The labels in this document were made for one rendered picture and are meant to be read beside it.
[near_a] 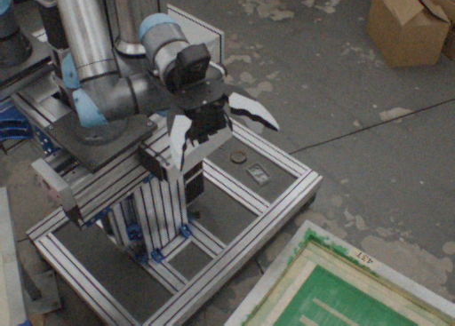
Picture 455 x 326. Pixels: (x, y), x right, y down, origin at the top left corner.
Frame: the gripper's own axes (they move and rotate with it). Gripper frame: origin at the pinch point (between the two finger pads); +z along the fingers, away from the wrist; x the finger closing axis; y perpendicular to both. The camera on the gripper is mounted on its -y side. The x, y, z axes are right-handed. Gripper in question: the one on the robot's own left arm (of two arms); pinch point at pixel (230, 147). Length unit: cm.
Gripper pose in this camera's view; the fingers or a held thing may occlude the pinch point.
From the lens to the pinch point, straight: 66.0
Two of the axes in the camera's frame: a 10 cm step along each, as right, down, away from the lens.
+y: 1.2, 6.3, 7.6
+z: 3.9, 6.8, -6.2
